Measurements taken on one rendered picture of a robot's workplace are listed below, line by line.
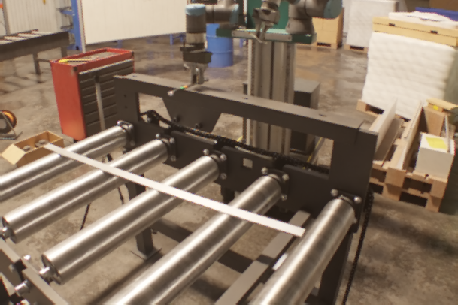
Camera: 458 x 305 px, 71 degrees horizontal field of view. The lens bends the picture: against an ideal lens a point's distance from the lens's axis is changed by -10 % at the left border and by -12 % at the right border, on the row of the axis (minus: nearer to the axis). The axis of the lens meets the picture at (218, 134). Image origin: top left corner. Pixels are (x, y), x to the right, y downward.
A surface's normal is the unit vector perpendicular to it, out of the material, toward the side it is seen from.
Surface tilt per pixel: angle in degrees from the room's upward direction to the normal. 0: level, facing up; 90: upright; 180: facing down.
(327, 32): 90
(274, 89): 90
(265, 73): 90
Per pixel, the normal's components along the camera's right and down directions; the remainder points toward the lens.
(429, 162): -0.54, 0.35
